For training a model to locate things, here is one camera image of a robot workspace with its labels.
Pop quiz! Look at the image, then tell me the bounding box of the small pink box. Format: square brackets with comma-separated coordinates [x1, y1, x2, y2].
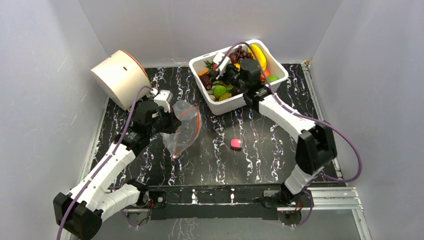
[230, 138, 242, 150]

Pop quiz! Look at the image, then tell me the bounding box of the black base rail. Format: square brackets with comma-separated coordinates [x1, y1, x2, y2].
[149, 183, 314, 222]

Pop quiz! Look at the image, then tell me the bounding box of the dark purple plum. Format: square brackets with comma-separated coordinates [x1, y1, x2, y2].
[199, 75, 213, 90]

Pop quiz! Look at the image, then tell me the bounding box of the white plastic food bin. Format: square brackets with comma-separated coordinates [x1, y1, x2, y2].
[189, 39, 288, 116]

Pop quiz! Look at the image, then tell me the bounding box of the yellow lemon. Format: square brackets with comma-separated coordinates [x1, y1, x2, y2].
[218, 92, 232, 102]

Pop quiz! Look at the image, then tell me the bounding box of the orange toy pineapple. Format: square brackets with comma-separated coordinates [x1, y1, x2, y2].
[203, 60, 218, 72]

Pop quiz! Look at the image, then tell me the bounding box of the white cylindrical container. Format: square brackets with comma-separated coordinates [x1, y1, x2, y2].
[90, 49, 152, 110]

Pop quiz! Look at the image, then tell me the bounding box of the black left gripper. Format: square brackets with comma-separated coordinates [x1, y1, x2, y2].
[148, 105, 182, 137]

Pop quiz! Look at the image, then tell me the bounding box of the green round fruit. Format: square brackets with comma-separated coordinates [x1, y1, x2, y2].
[267, 75, 280, 83]

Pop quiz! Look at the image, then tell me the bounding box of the dark grape bunch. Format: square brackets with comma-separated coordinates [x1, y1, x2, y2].
[228, 45, 253, 64]

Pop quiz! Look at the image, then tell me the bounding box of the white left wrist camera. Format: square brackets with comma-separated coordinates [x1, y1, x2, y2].
[153, 90, 173, 113]

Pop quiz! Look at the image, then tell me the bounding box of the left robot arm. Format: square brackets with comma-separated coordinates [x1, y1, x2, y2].
[53, 99, 181, 240]

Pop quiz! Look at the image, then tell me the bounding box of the yellow banana bunch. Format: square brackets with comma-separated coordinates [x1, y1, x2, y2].
[248, 44, 268, 71]

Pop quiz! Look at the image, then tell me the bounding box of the clear zip top bag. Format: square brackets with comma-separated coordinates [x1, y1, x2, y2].
[160, 99, 202, 159]

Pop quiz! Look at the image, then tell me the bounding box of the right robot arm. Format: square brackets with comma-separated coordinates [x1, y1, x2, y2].
[216, 58, 338, 207]

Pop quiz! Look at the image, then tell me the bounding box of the green lime ball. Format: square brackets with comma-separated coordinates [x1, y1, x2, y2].
[213, 85, 227, 99]

